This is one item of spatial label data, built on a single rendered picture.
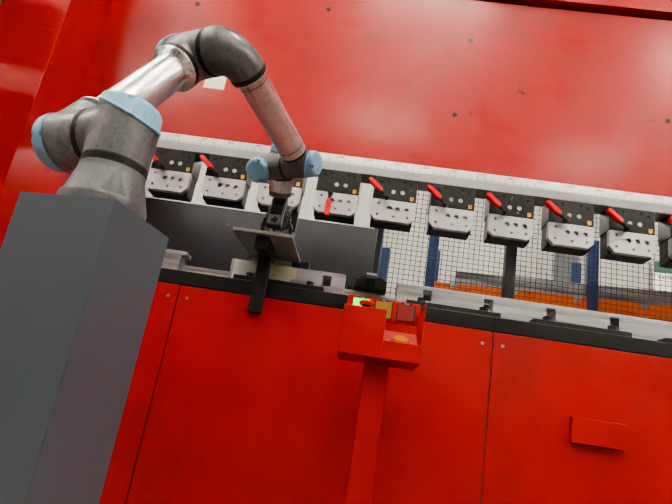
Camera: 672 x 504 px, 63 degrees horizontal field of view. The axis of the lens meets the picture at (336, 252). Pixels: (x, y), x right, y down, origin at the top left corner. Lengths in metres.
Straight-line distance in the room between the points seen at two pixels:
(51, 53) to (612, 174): 1.97
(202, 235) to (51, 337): 1.68
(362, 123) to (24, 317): 1.42
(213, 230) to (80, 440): 1.69
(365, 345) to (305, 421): 0.40
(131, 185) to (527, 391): 1.23
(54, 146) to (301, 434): 1.00
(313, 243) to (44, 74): 1.20
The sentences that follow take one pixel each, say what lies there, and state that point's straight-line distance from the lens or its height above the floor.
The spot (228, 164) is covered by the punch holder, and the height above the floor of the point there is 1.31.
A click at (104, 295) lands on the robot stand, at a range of 0.93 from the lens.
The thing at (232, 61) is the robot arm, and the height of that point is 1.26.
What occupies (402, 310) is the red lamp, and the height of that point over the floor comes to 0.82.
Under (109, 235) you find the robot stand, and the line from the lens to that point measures 0.92.
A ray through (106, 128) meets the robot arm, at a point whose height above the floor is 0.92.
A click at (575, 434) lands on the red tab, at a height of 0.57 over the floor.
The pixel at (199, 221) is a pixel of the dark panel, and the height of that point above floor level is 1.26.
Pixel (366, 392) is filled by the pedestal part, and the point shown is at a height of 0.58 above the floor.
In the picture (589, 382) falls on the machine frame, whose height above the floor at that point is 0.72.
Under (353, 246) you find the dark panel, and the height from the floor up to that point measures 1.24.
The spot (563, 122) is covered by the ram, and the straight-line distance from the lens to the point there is 2.18.
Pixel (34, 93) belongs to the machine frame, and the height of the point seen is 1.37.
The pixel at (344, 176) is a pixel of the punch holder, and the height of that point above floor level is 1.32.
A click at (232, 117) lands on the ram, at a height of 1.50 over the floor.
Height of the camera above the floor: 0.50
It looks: 17 degrees up
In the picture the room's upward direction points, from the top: 9 degrees clockwise
